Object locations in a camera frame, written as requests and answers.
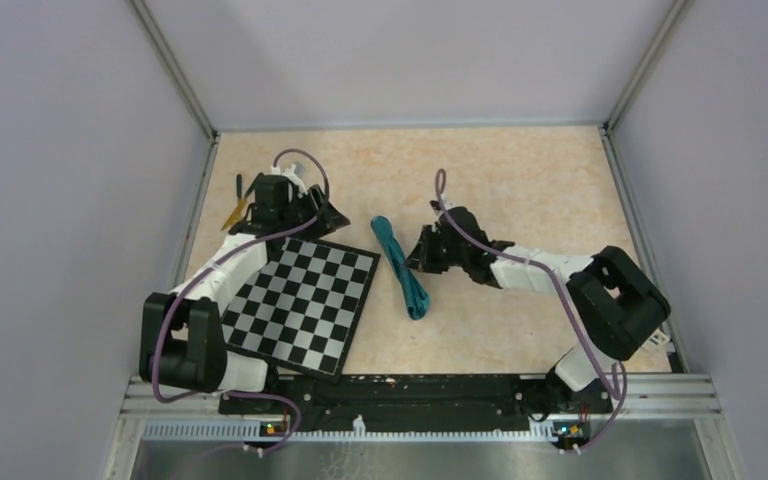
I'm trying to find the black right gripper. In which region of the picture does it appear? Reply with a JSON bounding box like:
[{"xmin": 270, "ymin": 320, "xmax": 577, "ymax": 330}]
[{"xmin": 402, "ymin": 226, "xmax": 468, "ymax": 276}]

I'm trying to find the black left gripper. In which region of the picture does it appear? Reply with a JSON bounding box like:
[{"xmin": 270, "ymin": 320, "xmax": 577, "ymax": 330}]
[{"xmin": 278, "ymin": 184, "xmax": 350, "ymax": 243}]

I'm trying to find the teal cloth napkin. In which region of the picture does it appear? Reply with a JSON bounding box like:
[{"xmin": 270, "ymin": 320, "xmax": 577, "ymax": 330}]
[{"xmin": 370, "ymin": 215, "xmax": 431, "ymax": 321}]

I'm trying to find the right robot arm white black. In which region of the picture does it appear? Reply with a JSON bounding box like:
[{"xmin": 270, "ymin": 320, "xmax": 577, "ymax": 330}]
[{"xmin": 404, "ymin": 202, "xmax": 672, "ymax": 412}]

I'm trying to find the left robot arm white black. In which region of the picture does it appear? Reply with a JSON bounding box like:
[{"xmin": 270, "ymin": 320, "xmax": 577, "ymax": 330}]
[{"xmin": 138, "ymin": 168, "xmax": 350, "ymax": 414}]

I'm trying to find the black white checkerboard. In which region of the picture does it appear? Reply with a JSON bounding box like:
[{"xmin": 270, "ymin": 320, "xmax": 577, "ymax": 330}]
[{"xmin": 222, "ymin": 238, "xmax": 380, "ymax": 383}]

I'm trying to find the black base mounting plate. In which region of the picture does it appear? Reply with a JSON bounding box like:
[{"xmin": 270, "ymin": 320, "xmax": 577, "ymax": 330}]
[{"xmin": 218, "ymin": 374, "xmax": 615, "ymax": 417}]

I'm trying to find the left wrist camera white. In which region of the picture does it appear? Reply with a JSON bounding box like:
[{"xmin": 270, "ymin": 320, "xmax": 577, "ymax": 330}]
[{"xmin": 270, "ymin": 162, "xmax": 307, "ymax": 196}]

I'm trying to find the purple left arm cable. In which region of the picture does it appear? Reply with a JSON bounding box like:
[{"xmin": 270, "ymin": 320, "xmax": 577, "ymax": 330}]
[{"xmin": 150, "ymin": 148, "xmax": 331, "ymax": 458}]

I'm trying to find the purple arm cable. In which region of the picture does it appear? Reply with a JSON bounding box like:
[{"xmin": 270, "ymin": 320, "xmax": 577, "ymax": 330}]
[
  {"xmin": 433, "ymin": 168, "xmax": 629, "ymax": 455},
  {"xmin": 150, "ymin": 148, "xmax": 331, "ymax": 458}
]

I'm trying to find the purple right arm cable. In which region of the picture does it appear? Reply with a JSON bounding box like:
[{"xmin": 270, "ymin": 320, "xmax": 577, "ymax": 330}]
[{"xmin": 433, "ymin": 168, "xmax": 629, "ymax": 455}]

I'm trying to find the aluminium front rail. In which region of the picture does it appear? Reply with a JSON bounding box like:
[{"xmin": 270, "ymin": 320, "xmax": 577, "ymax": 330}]
[{"xmin": 103, "ymin": 373, "xmax": 745, "ymax": 479}]

